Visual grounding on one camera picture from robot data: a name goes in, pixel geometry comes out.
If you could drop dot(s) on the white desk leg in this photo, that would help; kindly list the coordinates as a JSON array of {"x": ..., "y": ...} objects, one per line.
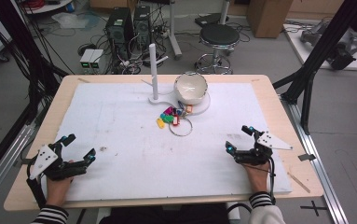
[{"x": 173, "y": 31}]

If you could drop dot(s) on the grey tape piece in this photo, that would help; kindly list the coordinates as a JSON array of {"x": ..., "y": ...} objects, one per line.
[{"x": 306, "y": 157}]

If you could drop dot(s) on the white foam board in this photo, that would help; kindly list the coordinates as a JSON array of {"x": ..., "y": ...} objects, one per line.
[{"x": 142, "y": 155}]

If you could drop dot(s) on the black metal frame post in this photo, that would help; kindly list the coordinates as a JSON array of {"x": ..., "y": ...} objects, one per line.
[
  {"x": 317, "y": 53},
  {"x": 24, "y": 46}
]

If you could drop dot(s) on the person's left hand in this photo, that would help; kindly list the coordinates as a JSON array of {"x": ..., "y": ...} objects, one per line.
[{"x": 57, "y": 191}]

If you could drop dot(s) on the white bowl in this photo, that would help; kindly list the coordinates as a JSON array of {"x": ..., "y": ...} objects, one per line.
[{"x": 191, "y": 87}]

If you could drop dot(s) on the slim black computer tower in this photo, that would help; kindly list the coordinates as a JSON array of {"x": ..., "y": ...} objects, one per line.
[{"x": 142, "y": 26}]

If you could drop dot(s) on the white peg stand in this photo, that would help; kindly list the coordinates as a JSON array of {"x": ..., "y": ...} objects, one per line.
[{"x": 153, "y": 71}]

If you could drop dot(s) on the clear plastic bag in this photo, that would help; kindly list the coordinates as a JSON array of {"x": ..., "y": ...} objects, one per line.
[{"x": 70, "y": 20}]

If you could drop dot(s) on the round white table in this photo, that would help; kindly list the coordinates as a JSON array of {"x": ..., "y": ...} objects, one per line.
[{"x": 47, "y": 6}]

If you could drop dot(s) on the person's right hand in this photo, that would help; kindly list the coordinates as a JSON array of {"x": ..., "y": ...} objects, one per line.
[{"x": 258, "y": 179}]

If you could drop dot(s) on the black round stool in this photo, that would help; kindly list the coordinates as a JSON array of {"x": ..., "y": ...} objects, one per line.
[{"x": 219, "y": 34}]

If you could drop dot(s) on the aluminium rail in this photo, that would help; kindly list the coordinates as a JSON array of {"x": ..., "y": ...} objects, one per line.
[
  {"x": 2, "y": 168},
  {"x": 317, "y": 161}
]

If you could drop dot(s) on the white power supply unit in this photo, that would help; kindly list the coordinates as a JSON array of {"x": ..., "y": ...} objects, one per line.
[
  {"x": 86, "y": 59},
  {"x": 96, "y": 59}
]

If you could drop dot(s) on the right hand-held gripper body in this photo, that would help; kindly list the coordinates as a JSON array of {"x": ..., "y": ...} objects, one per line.
[{"x": 269, "y": 141}]

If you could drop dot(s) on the thin wooden stick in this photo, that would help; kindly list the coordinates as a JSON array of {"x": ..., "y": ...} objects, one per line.
[{"x": 299, "y": 182}]

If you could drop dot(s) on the black flat case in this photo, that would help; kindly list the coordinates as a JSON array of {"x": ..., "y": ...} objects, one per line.
[{"x": 210, "y": 19}]

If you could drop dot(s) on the person's dark clothed legs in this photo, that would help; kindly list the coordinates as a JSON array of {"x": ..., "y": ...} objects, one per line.
[{"x": 167, "y": 216}]

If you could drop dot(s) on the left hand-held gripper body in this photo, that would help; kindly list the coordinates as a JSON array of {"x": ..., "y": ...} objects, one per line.
[{"x": 44, "y": 158}]

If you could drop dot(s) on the grey and black machine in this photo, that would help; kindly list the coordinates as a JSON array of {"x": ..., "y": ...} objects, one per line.
[{"x": 342, "y": 49}]

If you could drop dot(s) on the black tape cross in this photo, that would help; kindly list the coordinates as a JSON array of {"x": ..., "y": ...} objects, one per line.
[{"x": 314, "y": 207}]

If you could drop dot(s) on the cardboard box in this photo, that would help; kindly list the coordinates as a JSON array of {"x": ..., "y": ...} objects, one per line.
[{"x": 267, "y": 17}]

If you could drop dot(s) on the large black computer tower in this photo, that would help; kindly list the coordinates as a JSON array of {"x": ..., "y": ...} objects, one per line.
[{"x": 118, "y": 31}]

